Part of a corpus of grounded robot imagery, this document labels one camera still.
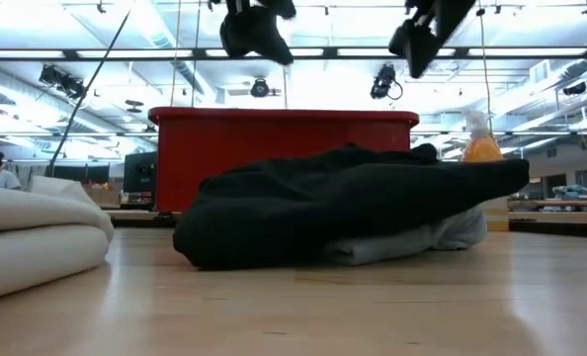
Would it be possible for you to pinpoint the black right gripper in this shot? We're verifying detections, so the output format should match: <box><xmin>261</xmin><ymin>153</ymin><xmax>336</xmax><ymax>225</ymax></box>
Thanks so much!
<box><xmin>387</xmin><ymin>0</ymin><xmax>441</xmax><ymax>80</ymax></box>

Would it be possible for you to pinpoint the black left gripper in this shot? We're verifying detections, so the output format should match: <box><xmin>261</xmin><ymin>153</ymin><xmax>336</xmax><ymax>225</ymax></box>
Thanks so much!
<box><xmin>218</xmin><ymin>0</ymin><xmax>297</xmax><ymax>66</ymax></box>

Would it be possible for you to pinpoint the black garment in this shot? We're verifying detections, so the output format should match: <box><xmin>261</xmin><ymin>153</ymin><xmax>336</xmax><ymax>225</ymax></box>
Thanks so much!
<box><xmin>172</xmin><ymin>142</ymin><xmax>531</xmax><ymax>271</ymax></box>

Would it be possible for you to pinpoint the light grey t-shirt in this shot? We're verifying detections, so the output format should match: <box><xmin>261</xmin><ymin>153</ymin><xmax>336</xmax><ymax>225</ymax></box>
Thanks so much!
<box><xmin>321</xmin><ymin>205</ymin><xmax>488</xmax><ymax>267</ymax></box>

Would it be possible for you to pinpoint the red plastic laundry basket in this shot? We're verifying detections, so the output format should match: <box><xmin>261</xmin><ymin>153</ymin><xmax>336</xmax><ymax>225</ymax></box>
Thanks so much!
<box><xmin>147</xmin><ymin>106</ymin><xmax>421</xmax><ymax>215</ymax></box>

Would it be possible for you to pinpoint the orange spray bottle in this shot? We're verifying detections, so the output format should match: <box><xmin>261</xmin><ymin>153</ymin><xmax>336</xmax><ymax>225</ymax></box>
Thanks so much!
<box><xmin>461</xmin><ymin>107</ymin><xmax>505</xmax><ymax>164</ymax></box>

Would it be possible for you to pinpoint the black monitor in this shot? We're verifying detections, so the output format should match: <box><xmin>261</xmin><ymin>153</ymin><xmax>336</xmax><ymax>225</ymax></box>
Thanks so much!
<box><xmin>123</xmin><ymin>151</ymin><xmax>158</xmax><ymax>194</ymax></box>

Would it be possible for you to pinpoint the cream box with yellow stripe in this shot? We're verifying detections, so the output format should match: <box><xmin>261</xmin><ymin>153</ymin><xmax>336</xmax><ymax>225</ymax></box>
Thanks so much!
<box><xmin>480</xmin><ymin>196</ymin><xmax>510</xmax><ymax>232</ymax></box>

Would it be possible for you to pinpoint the cream canvas tote bag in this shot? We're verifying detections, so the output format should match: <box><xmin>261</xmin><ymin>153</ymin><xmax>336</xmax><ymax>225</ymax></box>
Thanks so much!
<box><xmin>0</xmin><ymin>175</ymin><xmax>116</xmax><ymax>304</ymax></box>

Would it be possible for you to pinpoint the black overhead camera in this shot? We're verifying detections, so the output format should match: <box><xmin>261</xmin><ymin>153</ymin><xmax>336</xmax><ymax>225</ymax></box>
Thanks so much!
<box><xmin>249</xmin><ymin>76</ymin><xmax>272</xmax><ymax>99</ymax></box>

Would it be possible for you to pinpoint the yellow hanging cable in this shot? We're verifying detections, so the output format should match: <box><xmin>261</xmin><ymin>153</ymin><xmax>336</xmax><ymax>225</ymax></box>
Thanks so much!
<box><xmin>475</xmin><ymin>0</ymin><xmax>495</xmax><ymax>135</ymax></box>

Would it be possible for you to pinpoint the black aluminium frame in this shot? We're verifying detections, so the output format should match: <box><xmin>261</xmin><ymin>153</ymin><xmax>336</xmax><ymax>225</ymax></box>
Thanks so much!
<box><xmin>0</xmin><ymin>46</ymin><xmax>587</xmax><ymax>63</ymax></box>

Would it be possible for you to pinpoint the long black cable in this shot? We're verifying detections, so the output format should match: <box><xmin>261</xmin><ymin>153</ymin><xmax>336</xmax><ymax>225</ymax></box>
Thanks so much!
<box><xmin>44</xmin><ymin>8</ymin><xmax>132</xmax><ymax>178</ymax></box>

